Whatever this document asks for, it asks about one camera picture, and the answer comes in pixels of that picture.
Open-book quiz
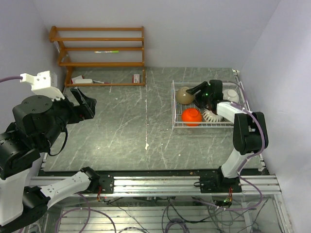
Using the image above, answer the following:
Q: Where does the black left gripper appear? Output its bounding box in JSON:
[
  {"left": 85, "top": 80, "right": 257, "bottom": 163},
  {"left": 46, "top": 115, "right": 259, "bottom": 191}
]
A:
[{"left": 41, "top": 85, "right": 97, "bottom": 148}]

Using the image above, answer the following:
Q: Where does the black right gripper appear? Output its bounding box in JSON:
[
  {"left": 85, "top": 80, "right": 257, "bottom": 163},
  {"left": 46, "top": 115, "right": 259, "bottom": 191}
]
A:
[{"left": 187, "top": 82, "right": 212, "bottom": 108}]

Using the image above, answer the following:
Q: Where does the beige grey bowl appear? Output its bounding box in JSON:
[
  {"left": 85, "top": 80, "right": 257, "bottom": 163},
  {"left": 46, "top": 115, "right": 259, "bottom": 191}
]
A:
[{"left": 175, "top": 86, "right": 195, "bottom": 105}]

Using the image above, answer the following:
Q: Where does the white ribbed bowl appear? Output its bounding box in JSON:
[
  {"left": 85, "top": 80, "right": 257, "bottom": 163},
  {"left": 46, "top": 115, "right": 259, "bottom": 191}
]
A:
[{"left": 223, "top": 89, "right": 240, "bottom": 103}]

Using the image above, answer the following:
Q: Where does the blue striped white bowl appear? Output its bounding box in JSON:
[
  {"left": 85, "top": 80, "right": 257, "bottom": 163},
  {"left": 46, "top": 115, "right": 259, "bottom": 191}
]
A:
[{"left": 202, "top": 109, "right": 223, "bottom": 123}]

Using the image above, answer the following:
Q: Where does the orange bowl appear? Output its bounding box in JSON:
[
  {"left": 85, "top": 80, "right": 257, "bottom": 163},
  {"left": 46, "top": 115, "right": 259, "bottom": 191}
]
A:
[{"left": 181, "top": 108, "right": 202, "bottom": 127}]

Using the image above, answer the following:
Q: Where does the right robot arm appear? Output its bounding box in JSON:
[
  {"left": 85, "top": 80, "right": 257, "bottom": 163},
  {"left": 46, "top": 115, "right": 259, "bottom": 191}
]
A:
[{"left": 187, "top": 80, "right": 269, "bottom": 193}]

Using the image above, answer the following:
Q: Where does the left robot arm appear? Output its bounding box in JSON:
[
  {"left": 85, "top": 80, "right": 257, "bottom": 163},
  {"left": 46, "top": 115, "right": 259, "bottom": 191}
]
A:
[{"left": 0, "top": 88, "right": 113, "bottom": 233}]

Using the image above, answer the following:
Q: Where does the wooden shelf rack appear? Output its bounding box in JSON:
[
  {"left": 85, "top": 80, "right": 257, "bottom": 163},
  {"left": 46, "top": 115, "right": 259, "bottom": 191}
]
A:
[{"left": 49, "top": 26, "right": 146, "bottom": 87}]

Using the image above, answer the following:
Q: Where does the white flat box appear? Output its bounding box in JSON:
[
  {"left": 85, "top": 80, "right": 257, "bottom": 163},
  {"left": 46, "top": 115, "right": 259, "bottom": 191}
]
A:
[{"left": 71, "top": 75, "right": 93, "bottom": 84}]

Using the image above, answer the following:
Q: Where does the green white pen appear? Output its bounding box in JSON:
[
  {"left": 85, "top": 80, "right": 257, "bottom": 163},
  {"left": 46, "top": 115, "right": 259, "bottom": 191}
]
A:
[{"left": 94, "top": 50, "right": 119, "bottom": 54}]

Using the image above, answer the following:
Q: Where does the red white small box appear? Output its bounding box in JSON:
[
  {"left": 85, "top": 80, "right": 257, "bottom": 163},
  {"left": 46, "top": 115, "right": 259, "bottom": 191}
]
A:
[{"left": 132, "top": 74, "right": 140, "bottom": 83}]

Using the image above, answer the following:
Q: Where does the white wire dish rack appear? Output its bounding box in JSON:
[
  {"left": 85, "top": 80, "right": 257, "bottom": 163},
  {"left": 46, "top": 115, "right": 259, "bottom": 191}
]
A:
[{"left": 171, "top": 81, "right": 250, "bottom": 129}]

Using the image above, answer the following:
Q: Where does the white corner bracket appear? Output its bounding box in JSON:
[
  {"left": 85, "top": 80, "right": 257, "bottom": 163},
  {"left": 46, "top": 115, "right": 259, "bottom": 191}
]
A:
[{"left": 232, "top": 69, "right": 240, "bottom": 75}]

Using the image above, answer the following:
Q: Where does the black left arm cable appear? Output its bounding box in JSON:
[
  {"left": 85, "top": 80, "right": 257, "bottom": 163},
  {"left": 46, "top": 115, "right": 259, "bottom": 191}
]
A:
[{"left": 47, "top": 127, "right": 69, "bottom": 156}]

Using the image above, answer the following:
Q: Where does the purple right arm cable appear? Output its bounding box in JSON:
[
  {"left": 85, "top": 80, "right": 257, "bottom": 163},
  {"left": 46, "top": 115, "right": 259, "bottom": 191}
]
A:
[{"left": 211, "top": 81, "right": 267, "bottom": 211}]

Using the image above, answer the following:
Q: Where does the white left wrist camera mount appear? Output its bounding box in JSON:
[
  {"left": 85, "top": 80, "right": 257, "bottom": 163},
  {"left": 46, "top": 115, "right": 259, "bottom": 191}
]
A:
[{"left": 20, "top": 71, "right": 65, "bottom": 101}]

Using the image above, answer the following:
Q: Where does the aluminium rail frame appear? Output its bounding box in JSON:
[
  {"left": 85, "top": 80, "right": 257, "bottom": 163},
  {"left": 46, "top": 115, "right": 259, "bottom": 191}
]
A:
[{"left": 26, "top": 174, "right": 290, "bottom": 233}]

